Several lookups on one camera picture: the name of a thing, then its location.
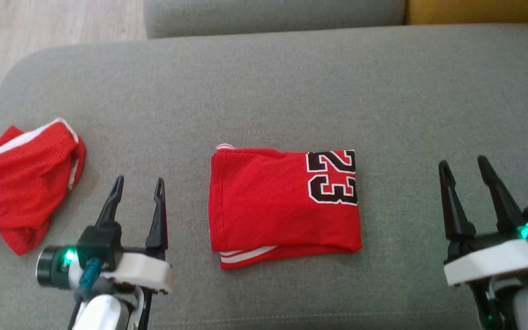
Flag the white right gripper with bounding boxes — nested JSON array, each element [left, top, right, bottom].
[[438, 156, 528, 330]]

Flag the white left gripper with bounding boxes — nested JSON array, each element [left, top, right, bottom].
[[96, 176, 174, 330]]

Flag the red shorts with white stripe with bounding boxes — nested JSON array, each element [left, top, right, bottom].
[[0, 118, 87, 256]]

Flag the red jersey with white sleeves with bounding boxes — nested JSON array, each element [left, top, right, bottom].
[[208, 144, 363, 270]]

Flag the yellow cushion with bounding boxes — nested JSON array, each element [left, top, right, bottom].
[[405, 0, 528, 26]]

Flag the grey sofa seat cushion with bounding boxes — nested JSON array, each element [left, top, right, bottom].
[[0, 24, 528, 330]]

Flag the grey sofa back cushion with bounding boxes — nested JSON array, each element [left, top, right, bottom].
[[143, 0, 407, 39]]

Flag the black cable with teal plug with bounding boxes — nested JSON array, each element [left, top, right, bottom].
[[66, 258, 104, 330]]

